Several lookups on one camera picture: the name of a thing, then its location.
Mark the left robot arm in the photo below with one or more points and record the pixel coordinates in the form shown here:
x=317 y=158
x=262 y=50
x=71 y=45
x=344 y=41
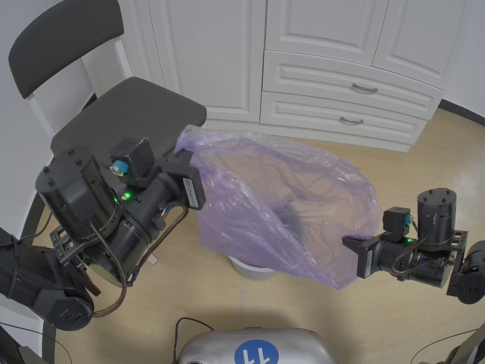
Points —
x=72 y=188

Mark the grey and white chair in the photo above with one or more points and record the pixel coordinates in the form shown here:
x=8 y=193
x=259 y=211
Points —
x=129 y=108

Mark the purple plastic bag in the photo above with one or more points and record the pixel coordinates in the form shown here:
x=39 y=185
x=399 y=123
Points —
x=265 y=188

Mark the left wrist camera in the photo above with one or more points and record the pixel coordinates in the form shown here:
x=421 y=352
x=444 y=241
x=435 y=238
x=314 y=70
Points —
x=138 y=157

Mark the white wardrobe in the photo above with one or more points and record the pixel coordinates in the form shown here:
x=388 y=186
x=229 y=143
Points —
x=322 y=32

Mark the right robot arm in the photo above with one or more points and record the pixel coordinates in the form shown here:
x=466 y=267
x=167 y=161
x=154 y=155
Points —
x=435 y=218

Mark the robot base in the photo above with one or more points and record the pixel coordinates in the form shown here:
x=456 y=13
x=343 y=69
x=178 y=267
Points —
x=257 y=349

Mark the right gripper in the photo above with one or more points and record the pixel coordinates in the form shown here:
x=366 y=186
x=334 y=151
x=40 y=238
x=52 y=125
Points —
x=386 y=258

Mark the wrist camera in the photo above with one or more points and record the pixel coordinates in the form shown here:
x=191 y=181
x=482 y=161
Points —
x=396 y=220
x=138 y=157

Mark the white trash bin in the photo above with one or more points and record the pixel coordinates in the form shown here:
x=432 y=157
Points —
x=252 y=270

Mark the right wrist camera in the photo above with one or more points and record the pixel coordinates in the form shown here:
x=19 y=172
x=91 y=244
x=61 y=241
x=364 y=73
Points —
x=396 y=220

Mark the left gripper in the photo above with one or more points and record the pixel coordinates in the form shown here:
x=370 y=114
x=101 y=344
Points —
x=151 y=203

